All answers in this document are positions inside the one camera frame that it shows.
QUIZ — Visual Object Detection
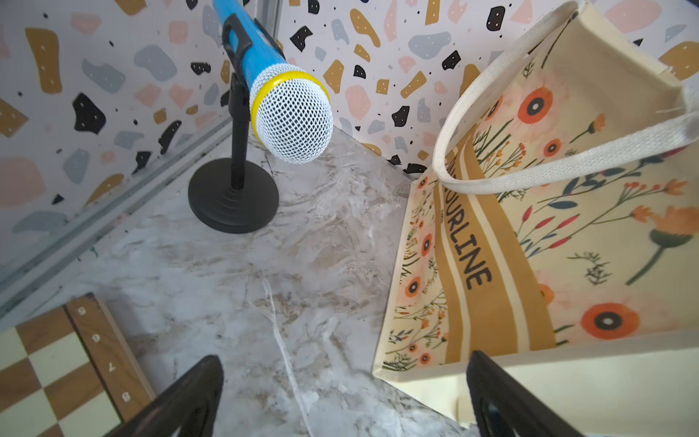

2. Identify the blue toy microphone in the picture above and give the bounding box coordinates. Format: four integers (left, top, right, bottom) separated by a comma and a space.
213, 1, 333, 164

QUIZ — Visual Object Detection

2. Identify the wooden chessboard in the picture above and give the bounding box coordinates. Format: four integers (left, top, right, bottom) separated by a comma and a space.
1, 293, 156, 436

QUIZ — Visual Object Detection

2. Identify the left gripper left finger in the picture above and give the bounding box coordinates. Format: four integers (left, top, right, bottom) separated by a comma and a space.
110, 355, 224, 437

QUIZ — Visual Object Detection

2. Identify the cream floral canvas bag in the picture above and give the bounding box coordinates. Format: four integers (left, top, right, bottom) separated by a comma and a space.
372, 1, 698, 436

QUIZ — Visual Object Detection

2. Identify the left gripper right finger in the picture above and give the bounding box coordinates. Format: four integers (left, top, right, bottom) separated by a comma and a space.
466, 351, 583, 437

